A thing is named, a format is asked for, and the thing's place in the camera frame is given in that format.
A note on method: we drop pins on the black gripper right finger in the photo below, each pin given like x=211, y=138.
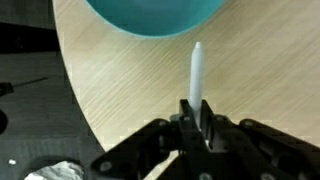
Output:
x=253, y=150

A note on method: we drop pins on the teal bowl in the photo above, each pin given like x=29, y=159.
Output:
x=153, y=16

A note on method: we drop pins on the white lumpy object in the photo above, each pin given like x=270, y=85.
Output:
x=56, y=171

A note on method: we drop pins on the white pen with grey tip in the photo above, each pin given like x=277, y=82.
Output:
x=196, y=73

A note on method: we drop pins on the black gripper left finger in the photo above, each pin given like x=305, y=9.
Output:
x=160, y=146

